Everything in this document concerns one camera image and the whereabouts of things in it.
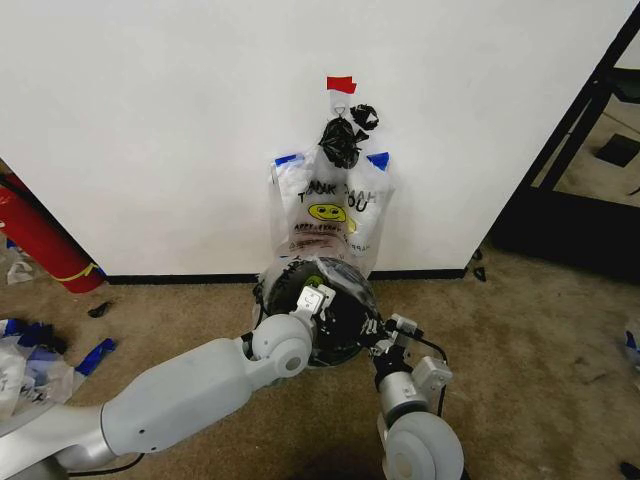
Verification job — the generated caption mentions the red fire extinguisher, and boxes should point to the red fire extinguisher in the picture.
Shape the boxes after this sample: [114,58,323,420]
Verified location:
[0,172,108,295]

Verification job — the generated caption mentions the red tape strip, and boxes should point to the red tape strip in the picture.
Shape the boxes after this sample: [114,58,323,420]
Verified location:
[326,75,358,96]

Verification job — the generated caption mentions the black base cable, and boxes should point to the black base cable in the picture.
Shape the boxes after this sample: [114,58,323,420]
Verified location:
[62,451,147,477]

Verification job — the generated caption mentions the dark rectangular floor mat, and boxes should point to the dark rectangular floor mat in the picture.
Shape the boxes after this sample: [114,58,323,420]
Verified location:
[596,132,640,169]

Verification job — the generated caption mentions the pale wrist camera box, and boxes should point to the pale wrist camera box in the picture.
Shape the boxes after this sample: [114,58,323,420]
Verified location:
[391,313,420,337]

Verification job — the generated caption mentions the clear smiley thank-you bag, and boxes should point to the clear smiley thank-you bag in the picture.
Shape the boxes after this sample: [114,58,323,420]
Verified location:
[267,143,397,275]

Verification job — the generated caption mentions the black glass door frame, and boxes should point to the black glass door frame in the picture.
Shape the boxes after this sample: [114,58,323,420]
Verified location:
[491,3,640,285]

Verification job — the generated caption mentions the crumpled black tape wad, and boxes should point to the crumpled black tape wad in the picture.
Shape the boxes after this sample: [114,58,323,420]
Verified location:
[348,102,382,133]

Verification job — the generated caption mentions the black knotted bag top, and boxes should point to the black knotted bag top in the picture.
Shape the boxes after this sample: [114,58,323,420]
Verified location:
[318,117,370,170]

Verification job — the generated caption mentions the small black plastic scrap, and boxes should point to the small black plastic scrap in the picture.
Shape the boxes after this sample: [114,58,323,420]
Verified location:
[87,298,118,319]

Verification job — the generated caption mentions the blue tape scrap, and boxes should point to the blue tape scrap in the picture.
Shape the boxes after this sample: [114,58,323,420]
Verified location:
[74,337,118,378]

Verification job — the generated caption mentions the blue and clear plastic scrap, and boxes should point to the blue and clear plastic scrap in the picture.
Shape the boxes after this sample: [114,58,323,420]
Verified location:
[623,320,640,372]

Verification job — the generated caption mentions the black tape scraps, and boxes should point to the black tape scraps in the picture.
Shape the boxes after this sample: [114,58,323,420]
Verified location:
[469,247,488,282]

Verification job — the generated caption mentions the round black trash bin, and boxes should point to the round black trash bin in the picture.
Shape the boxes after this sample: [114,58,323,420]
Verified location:
[252,255,386,370]

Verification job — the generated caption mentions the pile of clear plastic bags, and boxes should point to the pile of clear plastic bags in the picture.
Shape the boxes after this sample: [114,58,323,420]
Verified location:
[0,316,77,422]

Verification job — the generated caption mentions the crumpled clear plastic scrap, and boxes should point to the crumpled clear plastic scrap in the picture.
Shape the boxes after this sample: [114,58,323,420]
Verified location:
[4,238,35,287]

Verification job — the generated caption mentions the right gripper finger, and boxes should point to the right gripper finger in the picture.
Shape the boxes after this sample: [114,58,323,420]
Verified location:
[358,317,389,354]

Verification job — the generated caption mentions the black baseboard strip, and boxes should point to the black baseboard strip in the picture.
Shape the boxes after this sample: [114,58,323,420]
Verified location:
[106,268,470,287]

